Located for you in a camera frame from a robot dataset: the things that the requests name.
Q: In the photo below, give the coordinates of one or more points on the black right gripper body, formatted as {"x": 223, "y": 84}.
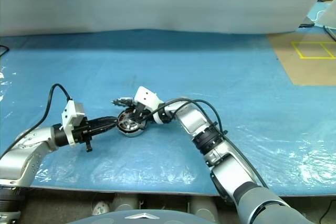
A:
{"x": 141, "y": 112}

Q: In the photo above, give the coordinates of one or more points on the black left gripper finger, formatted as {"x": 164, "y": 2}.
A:
{"x": 103, "y": 128}
{"x": 102, "y": 121}

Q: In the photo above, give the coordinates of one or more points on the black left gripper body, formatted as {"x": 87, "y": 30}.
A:
{"x": 82, "y": 132}

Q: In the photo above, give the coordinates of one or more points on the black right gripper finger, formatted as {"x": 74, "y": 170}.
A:
{"x": 136, "y": 117}

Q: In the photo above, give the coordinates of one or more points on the motor stator with copper windings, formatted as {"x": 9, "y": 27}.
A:
{"x": 128, "y": 128}

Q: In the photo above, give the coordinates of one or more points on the silver toothed motor plate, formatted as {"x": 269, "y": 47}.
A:
{"x": 123, "y": 101}

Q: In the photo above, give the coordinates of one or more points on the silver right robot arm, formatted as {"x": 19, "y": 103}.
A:
{"x": 191, "y": 121}

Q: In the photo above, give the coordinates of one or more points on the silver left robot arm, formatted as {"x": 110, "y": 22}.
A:
{"x": 23, "y": 153}

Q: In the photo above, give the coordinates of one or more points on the blue foam table mat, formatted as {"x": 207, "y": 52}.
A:
{"x": 183, "y": 61}

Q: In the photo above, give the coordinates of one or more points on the white shoe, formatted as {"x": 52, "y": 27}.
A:
{"x": 100, "y": 207}

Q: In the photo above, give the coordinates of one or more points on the grey rounded cylinder shape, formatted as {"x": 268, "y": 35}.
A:
{"x": 125, "y": 202}
{"x": 203, "y": 205}

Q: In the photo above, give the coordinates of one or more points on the grey robot torso silver chevron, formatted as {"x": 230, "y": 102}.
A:
{"x": 136, "y": 217}

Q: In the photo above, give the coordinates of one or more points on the brown cardboard sheet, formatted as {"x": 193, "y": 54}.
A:
{"x": 286, "y": 58}

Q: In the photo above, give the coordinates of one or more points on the small black flat device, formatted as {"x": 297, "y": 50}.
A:
{"x": 305, "y": 25}

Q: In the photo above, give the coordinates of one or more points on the light blue foam sheet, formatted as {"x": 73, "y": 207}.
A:
{"x": 316, "y": 10}

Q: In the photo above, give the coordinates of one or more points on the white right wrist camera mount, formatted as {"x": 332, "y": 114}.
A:
{"x": 147, "y": 98}

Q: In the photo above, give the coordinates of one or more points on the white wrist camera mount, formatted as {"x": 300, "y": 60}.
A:
{"x": 69, "y": 121}
{"x": 147, "y": 98}

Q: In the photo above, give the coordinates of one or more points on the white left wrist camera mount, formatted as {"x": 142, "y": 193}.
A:
{"x": 69, "y": 121}

